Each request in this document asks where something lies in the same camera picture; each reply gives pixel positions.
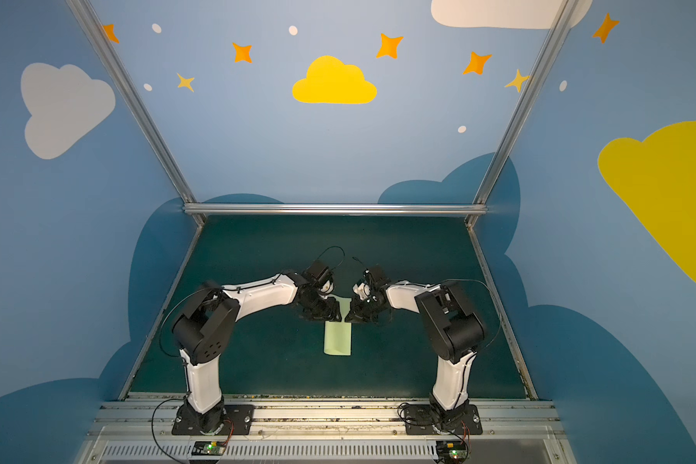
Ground aluminium frame post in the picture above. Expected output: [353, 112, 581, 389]
[66, 0, 196, 203]
[474, 0, 579, 205]

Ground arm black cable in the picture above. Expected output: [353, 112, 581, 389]
[150, 246, 347, 464]
[351, 257, 503, 407]

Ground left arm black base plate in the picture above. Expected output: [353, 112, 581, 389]
[171, 402, 254, 436]

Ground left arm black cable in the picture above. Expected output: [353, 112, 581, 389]
[150, 246, 347, 464]

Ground left aluminium frame post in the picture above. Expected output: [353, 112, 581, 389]
[66, 0, 196, 203]

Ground dark green table mat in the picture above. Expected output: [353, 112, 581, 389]
[131, 215, 528, 400]

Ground aluminium front rail bed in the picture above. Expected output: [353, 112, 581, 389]
[76, 396, 576, 463]

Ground right green controller board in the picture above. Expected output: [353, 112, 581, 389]
[436, 441, 468, 463]

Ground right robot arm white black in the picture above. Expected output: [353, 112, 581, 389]
[346, 266, 486, 436]

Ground light green paper sheet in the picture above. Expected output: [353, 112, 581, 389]
[324, 297, 352, 357]

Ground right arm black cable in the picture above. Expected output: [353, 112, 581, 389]
[351, 257, 503, 407]

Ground back horizontal aluminium bar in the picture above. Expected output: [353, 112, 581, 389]
[184, 203, 487, 217]

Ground left green controller board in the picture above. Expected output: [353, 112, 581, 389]
[191, 441, 228, 456]

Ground green controller board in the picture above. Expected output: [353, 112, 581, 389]
[436, 441, 468, 463]
[191, 441, 228, 456]

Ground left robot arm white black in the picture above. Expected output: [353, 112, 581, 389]
[171, 260, 341, 436]

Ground right aluminium frame post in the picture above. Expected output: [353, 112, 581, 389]
[474, 0, 579, 205]

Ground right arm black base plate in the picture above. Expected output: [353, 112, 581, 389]
[397, 403, 483, 436]

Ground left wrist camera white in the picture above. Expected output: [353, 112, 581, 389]
[318, 280, 334, 295]

